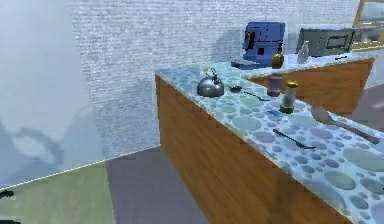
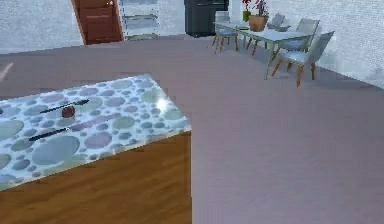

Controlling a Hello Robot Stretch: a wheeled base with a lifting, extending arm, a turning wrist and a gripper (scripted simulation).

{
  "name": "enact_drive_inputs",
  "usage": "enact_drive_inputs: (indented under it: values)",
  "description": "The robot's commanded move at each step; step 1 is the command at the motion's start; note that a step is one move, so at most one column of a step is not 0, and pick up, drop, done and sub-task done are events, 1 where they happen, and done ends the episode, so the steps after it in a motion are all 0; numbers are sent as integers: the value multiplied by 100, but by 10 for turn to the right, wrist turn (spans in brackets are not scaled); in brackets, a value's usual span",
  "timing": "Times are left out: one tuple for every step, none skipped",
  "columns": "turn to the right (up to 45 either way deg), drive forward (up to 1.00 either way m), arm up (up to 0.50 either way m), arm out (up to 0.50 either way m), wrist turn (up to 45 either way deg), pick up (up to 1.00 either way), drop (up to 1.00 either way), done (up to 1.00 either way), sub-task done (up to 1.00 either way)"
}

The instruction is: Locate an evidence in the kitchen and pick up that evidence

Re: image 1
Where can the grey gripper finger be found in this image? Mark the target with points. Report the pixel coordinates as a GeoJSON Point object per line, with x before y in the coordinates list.
{"type": "Point", "coordinates": [6, 193]}

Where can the wooden counter with pebble top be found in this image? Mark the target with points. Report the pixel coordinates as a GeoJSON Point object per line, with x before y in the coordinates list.
{"type": "Point", "coordinates": [213, 160]}

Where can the grey metal kettle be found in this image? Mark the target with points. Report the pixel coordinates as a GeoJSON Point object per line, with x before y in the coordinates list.
{"type": "Point", "coordinates": [210, 87]}

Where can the black ladle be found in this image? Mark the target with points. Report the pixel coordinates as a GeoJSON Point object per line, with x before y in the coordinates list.
{"type": "Point", "coordinates": [248, 93]}

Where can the black thin utensil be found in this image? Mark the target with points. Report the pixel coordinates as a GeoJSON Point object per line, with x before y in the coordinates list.
{"type": "Point", "coordinates": [293, 140]}

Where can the blue coffee machine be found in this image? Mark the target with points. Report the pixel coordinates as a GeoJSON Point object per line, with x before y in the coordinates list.
{"type": "Point", "coordinates": [263, 43]}

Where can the glass shaker with gold lid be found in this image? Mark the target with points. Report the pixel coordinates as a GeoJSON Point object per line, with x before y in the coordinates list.
{"type": "Point", "coordinates": [289, 97]}

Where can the brown round bottle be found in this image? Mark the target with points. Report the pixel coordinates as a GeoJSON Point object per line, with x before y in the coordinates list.
{"type": "Point", "coordinates": [277, 60]}

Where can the clear glass bottle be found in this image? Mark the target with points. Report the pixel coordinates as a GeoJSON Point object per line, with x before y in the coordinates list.
{"type": "Point", "coordinates": [303, 54]}

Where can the wooden framed window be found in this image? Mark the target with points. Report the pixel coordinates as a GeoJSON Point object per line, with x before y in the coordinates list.
{"type": "Point", "coordinates": [368, 25]}

